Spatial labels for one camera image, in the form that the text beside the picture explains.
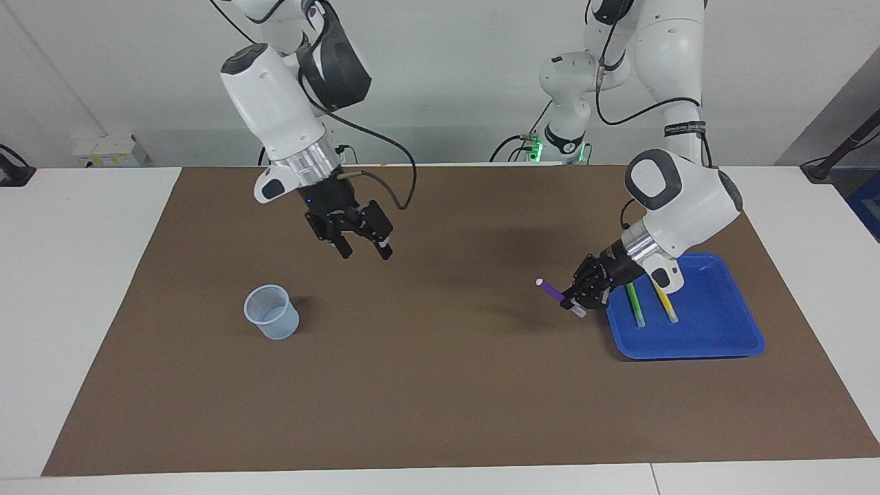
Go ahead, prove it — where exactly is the white box with yellow stickers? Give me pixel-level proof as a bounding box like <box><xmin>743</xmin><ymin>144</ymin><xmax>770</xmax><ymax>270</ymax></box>
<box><xmin>71</xmin><ymin>133</ymin><xmax>149</xmax><ymax>168</ymax></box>

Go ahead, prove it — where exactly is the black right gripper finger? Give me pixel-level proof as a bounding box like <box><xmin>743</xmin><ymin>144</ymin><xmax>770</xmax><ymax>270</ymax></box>
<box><xmin>353</xmin><ymin>200</ymin><xmax>395</xmax><ymax>261</ymax></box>
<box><xmin>305</xmin><ymin>212</ymin><xmax>354</xmax><ymax>261</ymax></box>

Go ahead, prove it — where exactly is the purple pen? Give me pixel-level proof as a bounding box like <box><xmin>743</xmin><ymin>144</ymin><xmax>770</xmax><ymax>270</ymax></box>
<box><xmin>536</xmin><ymin>278</ymin><xmax>587</xmax><ymax>319</ymax></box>

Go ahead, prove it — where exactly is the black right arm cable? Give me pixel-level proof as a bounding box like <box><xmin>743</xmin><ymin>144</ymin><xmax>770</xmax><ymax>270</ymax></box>
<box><xmin>210</xmin><ymin>0</ymin><xmax>418</xmax><ymax>211</ymax></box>

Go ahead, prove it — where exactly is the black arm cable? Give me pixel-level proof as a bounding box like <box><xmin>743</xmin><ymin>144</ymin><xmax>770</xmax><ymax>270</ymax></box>
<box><xmin>584</xmin><ymin>0</ymin><xmax>712</xmax><ymax>231</ymax></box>
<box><xmin>210</xmin><ymin>0</ymin><xmax>418</xmax><ymax>211</ymax></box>

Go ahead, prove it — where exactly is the green pen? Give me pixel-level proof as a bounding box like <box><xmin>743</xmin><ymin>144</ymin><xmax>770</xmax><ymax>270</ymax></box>
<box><xmin>626</xmin><ymin>282</ymin><xmax>647</xmax><ymax>329</ymax></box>

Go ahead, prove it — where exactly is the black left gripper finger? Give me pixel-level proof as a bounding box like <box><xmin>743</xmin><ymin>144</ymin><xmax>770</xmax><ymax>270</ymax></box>
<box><xmin>567</xmin><ymin>256</ymin><xmax>602</xmax><ymax>289</ymax></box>
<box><xmin>560</xmin><ymin>289</ymin><xmax>609</xmax><ymax>311</ymax></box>

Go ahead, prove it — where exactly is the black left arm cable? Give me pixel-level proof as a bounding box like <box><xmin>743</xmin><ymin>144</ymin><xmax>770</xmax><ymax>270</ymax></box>
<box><xmin>584</xmin><ymin>0</ymin><xmax>712</xmax><ymax>231</ymax></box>

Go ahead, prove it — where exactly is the black stand with pole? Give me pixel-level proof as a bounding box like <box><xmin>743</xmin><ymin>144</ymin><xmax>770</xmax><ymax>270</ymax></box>
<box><xmin>801</xmin><ymin>109</ymin><xmax>880</xmax><ymax>184</ymax></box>

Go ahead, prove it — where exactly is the yellow pen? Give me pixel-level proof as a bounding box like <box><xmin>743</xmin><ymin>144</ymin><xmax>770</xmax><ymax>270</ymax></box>
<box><xmin>653</xmin><ymin>283</ymin><xmax>680</xmax><ymax>325</ymax></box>

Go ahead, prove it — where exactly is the black table clamp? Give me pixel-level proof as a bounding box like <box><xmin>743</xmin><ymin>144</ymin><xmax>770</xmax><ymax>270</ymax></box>
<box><xmin>0</xmin><ymin>143</ymin><xmax>36</xmax><ymax>188</ymax></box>

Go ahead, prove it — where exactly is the blue plastic tray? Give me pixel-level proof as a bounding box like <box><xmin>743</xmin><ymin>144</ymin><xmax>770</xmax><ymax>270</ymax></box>
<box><xmin>605</xmin><ymin>252</ymin><xmax>766</xmax><ymax>360</ymax></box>

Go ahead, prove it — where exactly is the brown table mat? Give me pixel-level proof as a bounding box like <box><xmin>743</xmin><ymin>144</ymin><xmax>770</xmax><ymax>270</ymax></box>
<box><xmin>41</xmin><ymin>164</ymin><xmax>880</xmax><ymax>477</ymax></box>

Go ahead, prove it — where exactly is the translucent plastic cup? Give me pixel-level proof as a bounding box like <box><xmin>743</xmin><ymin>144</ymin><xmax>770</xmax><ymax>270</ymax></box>
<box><xmin>243</xmin><ymin>284</ymin><xmax>300</xmax><ymax>340</ymax></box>

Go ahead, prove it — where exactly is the blue crate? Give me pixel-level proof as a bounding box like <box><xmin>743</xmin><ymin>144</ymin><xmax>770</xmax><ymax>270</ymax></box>
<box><xmin>846</xmin><ymin>172</ymin><xmax>880</xmax><ymax>243</ymax></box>

